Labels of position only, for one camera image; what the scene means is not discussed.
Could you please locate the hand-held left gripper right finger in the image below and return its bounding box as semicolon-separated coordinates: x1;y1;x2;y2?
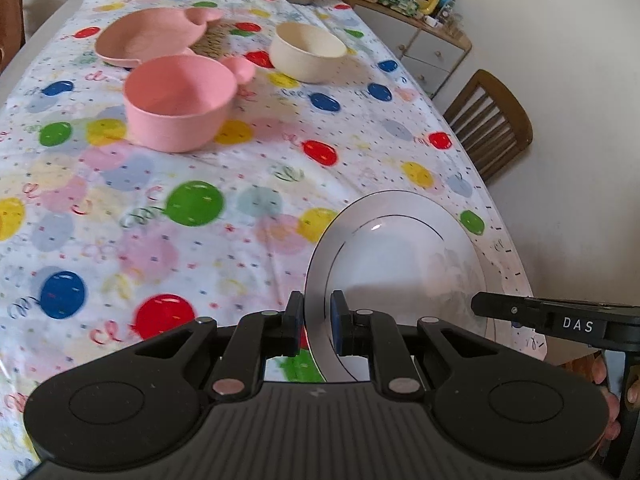
330;290;502;402

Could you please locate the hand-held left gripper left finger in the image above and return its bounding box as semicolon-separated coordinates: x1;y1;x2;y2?
134;291;305;402

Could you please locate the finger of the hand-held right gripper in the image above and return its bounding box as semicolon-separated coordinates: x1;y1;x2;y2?
471;291;552;333

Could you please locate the white plate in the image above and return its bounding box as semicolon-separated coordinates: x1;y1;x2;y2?
304;190;548;383

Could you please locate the pink eared bowl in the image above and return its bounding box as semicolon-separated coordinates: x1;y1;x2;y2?
123;54;257;153

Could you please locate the cream bowl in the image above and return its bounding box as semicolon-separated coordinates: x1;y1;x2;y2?
269;21;348;84

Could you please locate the pink eared plate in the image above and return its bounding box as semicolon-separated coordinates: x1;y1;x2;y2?
94;6;227;68

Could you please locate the person's right hand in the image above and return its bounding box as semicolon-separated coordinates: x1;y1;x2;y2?
590;352;640;456

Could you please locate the balloon print tablecloth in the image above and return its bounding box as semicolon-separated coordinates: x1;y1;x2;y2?
0;0;548;480

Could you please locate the wooden slatted chair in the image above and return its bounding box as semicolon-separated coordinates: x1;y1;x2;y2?
442;69;535;186

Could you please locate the white drawer cabinet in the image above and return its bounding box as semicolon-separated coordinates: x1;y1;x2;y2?
352;0;473;101

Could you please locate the dark wooden chair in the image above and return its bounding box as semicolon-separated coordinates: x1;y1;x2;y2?
0;0;26;73

